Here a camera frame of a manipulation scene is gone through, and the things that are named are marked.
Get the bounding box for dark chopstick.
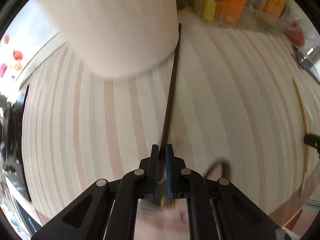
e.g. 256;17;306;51
158;23;182;181

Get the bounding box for striped cat table mat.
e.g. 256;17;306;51
22;10;319;225

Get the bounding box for black gas stove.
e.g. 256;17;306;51
1;87;31;202

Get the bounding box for plastic bag with red item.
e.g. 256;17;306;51
284;22;305;47

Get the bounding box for clear plastic organizer tray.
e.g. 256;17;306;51
177;0;294;36

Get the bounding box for orange seasoning box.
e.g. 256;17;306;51
222;0;254;26

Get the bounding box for yellow seasoning box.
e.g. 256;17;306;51
203;0;216;22

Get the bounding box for cream cylindrical utensil holder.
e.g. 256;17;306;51
38;0;179;79

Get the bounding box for colourful wall stickers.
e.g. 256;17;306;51
1;34;23;80

